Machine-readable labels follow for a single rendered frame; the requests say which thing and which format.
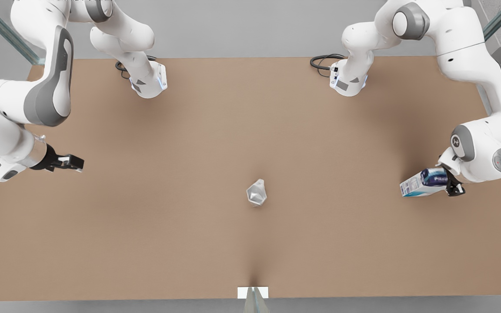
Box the blue white carton box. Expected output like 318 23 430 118
400 168 450 198

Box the clear glass cup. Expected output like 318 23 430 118
246 179 267 207

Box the black cable loop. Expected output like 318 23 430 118
310 54 347 78
115 56 157 80

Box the silver frame post with foot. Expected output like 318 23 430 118
237 286 271 313

